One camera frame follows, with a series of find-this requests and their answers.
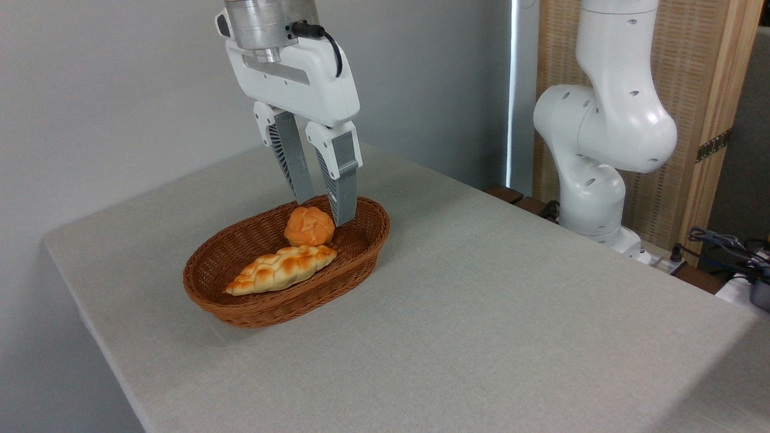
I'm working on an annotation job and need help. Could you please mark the round orange bread roll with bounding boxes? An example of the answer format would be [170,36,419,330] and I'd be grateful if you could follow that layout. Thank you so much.
[283,206,336,248]

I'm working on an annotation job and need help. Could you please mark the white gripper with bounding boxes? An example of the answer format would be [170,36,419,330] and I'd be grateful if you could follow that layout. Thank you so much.
[226,36,364,228]

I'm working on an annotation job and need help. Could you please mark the white vertical wall trim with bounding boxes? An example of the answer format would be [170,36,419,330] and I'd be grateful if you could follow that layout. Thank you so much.
[507,0,519,189]

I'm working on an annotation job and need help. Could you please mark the long braided bread loaf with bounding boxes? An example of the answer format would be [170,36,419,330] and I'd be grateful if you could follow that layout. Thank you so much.
[224,244,338,297]

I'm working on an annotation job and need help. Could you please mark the grey cable bundle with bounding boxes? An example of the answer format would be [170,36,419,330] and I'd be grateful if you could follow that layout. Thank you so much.
[688,226,770,284]

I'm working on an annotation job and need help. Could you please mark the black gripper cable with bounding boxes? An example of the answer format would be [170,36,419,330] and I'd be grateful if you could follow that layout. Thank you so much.
[291,20,344,79]

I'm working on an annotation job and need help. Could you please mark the brown wicker oval basket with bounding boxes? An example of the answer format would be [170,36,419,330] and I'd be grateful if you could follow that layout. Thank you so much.
[183,194,391,329]

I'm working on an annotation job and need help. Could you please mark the metal screen hinge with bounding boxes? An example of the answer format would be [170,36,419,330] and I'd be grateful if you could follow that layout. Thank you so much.
[695,127,733,164]

